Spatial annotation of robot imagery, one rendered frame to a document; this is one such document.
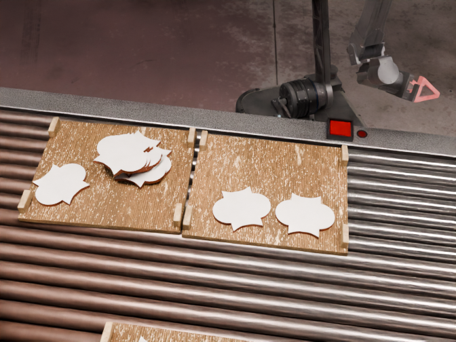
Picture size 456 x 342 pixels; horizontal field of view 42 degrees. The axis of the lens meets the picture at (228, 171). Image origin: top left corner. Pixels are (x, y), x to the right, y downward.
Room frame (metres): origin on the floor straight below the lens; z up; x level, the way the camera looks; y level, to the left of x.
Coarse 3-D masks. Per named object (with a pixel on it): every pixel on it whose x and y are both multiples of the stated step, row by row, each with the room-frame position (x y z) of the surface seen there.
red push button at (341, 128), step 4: (332, 124) 1.24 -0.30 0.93; (336, 124) 1.24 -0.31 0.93; (340, 124) 1.24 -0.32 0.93; (344, 124) 1.24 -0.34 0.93; (348, 124) 1.24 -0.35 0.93; (332, 128) 1.22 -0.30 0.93; (336, 128) 1.22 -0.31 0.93; (340, 128) 1.22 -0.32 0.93; (344, 128) 1.22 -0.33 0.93; (348, 128) 1.22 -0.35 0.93; (332, 132) 1.20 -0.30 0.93; (336, 132) 1.20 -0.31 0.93; (340, 132) 1.20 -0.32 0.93; (344, 132) 1.21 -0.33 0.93; (348, 132) 1.21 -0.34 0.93
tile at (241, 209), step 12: (228, 192) 0.96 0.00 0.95; (240, 192) 0.96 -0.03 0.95; (216, 204) 0.91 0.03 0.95; (228, 204) 0.92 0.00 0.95; (240, 204) 0.92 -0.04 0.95; (252, 204) 0.92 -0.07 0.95; (264, 204) 0.92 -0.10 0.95; (216, 216) 0.88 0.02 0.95; (228, 216) 0.88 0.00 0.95; (240, 216) 0.88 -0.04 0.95; (252, 216) 0.88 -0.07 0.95; (264, 216) 0.88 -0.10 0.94; (240, 228) 0.85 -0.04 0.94
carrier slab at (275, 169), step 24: (216, 144) 1.14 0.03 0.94; (240, 144) 1.14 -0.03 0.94; (264, 144) 1.14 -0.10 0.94; (288, 144) 1.14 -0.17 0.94; (216, 168) 1.04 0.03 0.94; (240, 168) 1.05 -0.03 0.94; (264, 168) 1.05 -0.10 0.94; (288, 168) 1.05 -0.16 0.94; (312, 168) 1.06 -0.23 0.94; (336, 168) 1.06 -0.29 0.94; (192, 192) 0.96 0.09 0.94; (216, 192) 0.96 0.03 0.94; (264, 192) 0.97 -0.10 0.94; (288, 192) 0.97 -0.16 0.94; (312, 192) 0.97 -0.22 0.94; (336, 192) 0.98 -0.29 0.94; (192, 216) 0.88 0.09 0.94; (336, 216) 0.90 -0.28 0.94; (216, 240) 0.82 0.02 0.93; (240, 240) 0.81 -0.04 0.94; (264, 240) 0.82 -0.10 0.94; (288, 240) 0.82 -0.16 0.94; (312, 240) 0.82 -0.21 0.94; (336, 240) 0.82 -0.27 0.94
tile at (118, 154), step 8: (112, 136) 1.08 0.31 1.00; (128, 136) 1.09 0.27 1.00; (104, 144) 1.06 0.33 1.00; (112, 144) 1.06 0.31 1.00; (120, 144) 1.06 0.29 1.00; (128, 144) 1.06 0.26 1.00; (136, 144) 1.06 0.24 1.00; (104, 152) 1.03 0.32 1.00; (112, 152) 1.03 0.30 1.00; (120, 152) 1.03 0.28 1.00; (128, 152) 1.03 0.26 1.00; (136, 152) 1.03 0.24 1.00; (144, 152) 1.04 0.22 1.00; (96, 160) 1.00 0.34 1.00; (104, 160) 1.00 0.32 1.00; (112, 160) 1.00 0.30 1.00; (120, 160) 1.00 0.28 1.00; (128, 160) 1.00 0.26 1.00; (136, 160) 1.00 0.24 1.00; (144, 160) 1.00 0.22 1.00; (112, 168) 0.97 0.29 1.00; (120, 168) 0.97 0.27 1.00; (128, 168) 0.98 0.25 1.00; (136, 168) 0.98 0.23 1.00
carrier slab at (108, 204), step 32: (64, 128) 1.18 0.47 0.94; (96, 128) 1.18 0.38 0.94; (128, 128) 1.18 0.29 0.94; (160, 128) 1.19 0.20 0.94; (64, 160) 1.05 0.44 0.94; (192, 160) 1.08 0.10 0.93; (32, 192) 0.94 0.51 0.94; (96, 192) 0.95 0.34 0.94; (128, 192) 0.95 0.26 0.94; (160, 192) 0.96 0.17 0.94; (64, 224) 0.85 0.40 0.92; (96, 224) 0.85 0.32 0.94; (128, 224) 0.85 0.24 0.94; (160, 224) 0.85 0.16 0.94
